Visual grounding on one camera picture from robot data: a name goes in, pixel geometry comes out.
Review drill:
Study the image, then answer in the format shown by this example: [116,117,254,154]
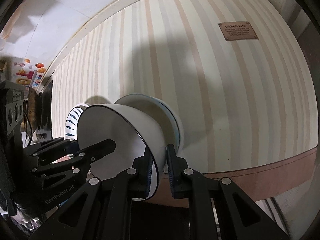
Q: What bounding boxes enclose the white bowl red flowers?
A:
[76,103,165,198]

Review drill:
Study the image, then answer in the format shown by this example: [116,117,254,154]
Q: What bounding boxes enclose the white plate blue stripes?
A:
[64,103,90,140]

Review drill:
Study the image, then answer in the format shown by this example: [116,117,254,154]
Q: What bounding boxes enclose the striped table mat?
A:
[52,0,318,200]

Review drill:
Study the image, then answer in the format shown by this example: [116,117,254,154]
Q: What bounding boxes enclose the colourful wall sticker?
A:
[9,58,47,88]

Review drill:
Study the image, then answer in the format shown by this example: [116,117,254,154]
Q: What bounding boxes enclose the brown mat label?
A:
[218,21,259,41]

